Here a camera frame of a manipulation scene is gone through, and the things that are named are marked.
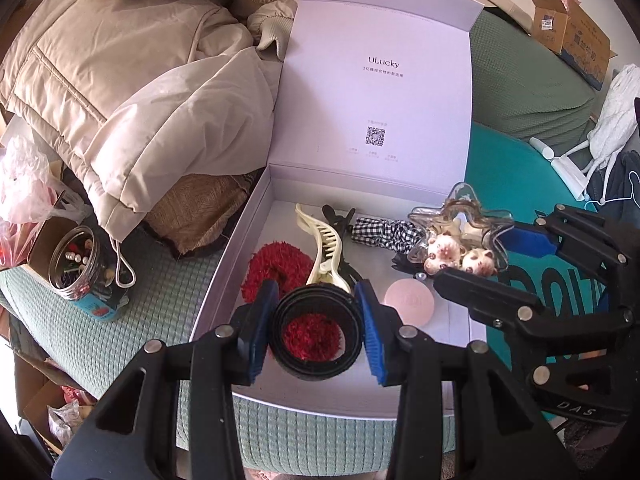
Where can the white mask packet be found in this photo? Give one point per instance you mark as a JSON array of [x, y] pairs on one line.
[[570, 175]]

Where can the dark blue jeans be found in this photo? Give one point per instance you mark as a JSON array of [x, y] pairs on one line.
[[625, 180]]

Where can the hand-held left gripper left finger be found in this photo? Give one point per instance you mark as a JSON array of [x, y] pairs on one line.
[[260, 330]]

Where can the beige puffer jacket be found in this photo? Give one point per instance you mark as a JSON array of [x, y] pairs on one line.
[[125, 85]]

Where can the white tube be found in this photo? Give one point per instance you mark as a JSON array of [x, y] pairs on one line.
[[542, 147]]

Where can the brown burlap cushion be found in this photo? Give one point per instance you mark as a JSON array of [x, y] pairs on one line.
[[200, 205]]

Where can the cream claw hair clip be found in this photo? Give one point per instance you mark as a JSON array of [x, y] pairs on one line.
[[320, 272]]

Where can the black bow pearl hair clip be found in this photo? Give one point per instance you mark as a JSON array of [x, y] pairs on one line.
[[402, 262]]

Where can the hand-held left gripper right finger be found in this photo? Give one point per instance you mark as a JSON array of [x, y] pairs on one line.
[[372, 335]]

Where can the pink round compact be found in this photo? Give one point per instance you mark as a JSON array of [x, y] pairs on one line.
[[407, 302]]

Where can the black long hair clip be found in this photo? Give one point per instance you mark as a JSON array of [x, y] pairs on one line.
[[340, 217]]

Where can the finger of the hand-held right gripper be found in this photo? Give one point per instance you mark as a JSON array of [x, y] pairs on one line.
[[530, 241], [480, 295]]

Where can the teal bubble mailer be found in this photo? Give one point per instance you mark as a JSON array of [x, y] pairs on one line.
[[500, 170]]

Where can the checkered bow hair clip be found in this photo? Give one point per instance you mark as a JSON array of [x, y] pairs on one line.
[[385, 232]]

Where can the open brown cardboard box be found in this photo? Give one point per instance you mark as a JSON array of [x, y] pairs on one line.
[[35, 390]]

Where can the small cardboard box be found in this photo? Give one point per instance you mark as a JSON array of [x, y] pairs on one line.
[[42, 245]]

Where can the red fluffy scrunchie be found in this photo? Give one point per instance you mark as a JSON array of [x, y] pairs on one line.
[[270, 265]]

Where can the green sofa cover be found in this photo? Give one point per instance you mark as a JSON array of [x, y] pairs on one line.
[[125, 310]]

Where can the white gift box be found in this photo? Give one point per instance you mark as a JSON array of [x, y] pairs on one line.
[[375, 85]]

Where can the printed cardboard box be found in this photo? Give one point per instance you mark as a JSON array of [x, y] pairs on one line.
[[575, 35]]

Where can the white hoodie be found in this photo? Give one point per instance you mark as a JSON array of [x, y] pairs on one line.
[[620, 105]]

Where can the clear star clip with bears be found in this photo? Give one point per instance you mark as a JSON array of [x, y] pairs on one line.
[[445, 255]]

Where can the clear plastic bag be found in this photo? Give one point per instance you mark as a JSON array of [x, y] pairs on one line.
[[25, 180]]

